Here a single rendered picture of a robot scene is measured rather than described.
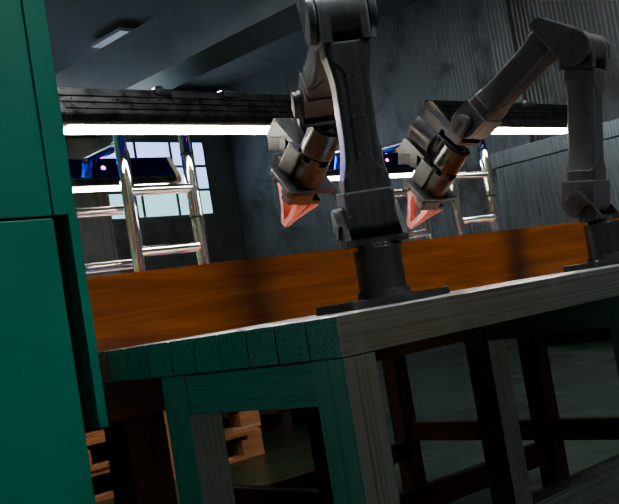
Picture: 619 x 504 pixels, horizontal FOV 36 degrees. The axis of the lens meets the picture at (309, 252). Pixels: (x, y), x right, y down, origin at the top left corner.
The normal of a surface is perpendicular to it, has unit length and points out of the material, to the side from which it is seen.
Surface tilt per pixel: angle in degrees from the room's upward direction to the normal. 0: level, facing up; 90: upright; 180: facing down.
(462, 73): 90
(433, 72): 90
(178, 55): 90
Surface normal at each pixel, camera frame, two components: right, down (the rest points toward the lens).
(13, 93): 0.65, -0.15
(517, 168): -0.71, 0.07
